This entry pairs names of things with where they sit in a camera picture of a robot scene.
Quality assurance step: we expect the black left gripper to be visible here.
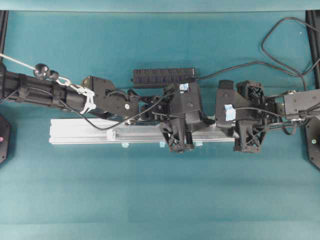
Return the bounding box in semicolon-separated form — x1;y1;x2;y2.
139;86;195;153

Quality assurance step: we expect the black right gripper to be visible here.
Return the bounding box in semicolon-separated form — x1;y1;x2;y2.
233;81;283;153

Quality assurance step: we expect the black USB cable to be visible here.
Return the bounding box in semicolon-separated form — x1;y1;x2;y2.
194;16;320;91

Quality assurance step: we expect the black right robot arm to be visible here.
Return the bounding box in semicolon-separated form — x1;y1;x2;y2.
233;81;320;153

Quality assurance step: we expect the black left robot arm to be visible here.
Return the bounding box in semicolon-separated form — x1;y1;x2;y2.
0;63;200;152

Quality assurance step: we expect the black USB hub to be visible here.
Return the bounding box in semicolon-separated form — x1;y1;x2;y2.
131;67;196;89

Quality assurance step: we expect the blue tape piece middle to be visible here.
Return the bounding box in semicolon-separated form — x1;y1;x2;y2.
159;141;166;148

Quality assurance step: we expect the blue tape piece left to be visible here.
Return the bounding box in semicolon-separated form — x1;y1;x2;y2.
121;142;130;148

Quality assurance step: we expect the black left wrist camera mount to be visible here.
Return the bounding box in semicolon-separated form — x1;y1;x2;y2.
169;82;215;132

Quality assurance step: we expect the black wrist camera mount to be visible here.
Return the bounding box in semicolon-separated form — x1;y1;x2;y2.
215;80;250;129
169;82;215;132

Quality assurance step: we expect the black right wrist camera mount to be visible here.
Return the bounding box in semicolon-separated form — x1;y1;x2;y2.
215;80;250;129

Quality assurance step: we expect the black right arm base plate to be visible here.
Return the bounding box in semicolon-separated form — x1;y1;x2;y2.
304;117;320;171

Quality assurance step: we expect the silver aluminium extrusion rail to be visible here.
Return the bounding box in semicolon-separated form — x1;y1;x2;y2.
49;118;235;146

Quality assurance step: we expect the black aluminium frame rail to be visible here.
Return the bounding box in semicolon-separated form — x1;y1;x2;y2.
305;9;320;89

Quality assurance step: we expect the steel suspension wire with balls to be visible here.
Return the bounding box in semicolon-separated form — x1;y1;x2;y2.
0;52;97;115

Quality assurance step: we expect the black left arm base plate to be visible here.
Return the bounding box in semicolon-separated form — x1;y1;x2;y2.
0;114;12;164

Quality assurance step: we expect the black left frame post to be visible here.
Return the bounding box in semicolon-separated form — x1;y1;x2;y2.
0;10;10;63

